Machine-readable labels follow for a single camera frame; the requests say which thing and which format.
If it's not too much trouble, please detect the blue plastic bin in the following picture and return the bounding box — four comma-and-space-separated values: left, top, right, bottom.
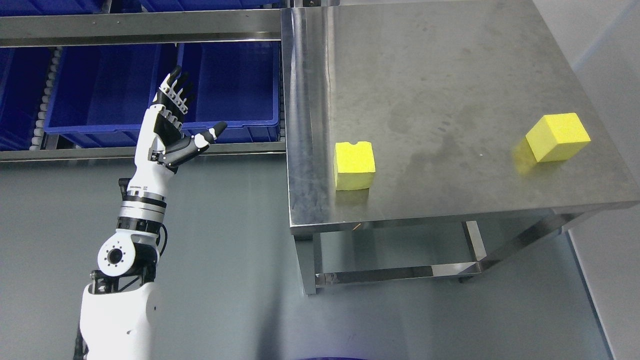
0, 0, 278, 17
44, 42, 281, 148
0, 47, 51, 151

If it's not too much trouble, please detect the blue plastic bin left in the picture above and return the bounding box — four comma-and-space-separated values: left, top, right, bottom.
0, 47, 51, 151

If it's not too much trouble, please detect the stainless steel table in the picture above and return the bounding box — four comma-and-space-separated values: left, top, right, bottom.
280, 0, 639, 296

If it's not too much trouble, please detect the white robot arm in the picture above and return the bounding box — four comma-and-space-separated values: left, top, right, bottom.
73, 175, 168, 360

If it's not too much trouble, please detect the blue plastic bin top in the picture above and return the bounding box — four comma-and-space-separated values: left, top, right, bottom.
0, 0, 278, 17

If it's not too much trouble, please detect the metal shelf rack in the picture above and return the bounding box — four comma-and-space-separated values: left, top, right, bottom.
0, 0, 341, 163

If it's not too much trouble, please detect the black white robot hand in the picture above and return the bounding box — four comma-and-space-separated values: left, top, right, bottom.
131, 65, 227, 188

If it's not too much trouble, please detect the yellow foam block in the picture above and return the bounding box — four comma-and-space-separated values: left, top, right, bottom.
525, 112, 591, 163
333, 141, 377, 191

